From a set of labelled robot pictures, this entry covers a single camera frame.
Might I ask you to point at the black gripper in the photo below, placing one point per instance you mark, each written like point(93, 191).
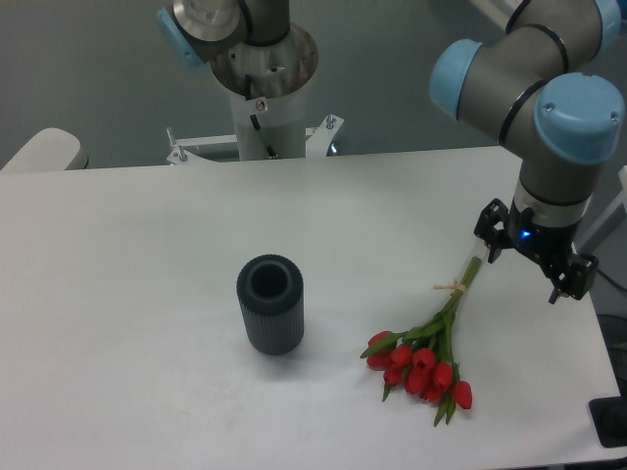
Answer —
point(572, 275)

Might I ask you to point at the red tulip bouquet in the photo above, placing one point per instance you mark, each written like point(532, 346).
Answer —
point(421, 360)

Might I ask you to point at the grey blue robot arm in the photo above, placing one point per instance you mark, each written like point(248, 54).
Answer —
point(526, 92)

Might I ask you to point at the black device at table edge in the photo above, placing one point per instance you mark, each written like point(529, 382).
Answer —
point(609, 417)

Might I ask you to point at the dark grey ribbed vase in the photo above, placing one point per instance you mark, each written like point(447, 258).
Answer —
point(270, 291)

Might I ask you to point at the white rounded chair part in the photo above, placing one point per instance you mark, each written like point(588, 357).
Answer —
point(51, 149)

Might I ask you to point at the white frame at right edge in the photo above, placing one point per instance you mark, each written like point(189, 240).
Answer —
point(606, 221)

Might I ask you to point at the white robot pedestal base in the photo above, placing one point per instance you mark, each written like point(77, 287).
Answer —
point(268, 91)

